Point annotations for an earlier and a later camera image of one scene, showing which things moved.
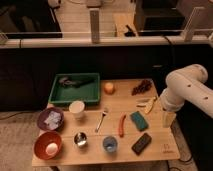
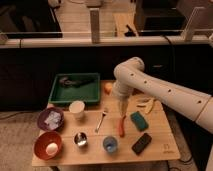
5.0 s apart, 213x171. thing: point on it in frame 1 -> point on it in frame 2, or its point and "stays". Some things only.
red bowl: x=47 y=145 stays
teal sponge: x=139 y=121 stays
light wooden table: x=128 y=125 stays
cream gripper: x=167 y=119 -> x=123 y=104
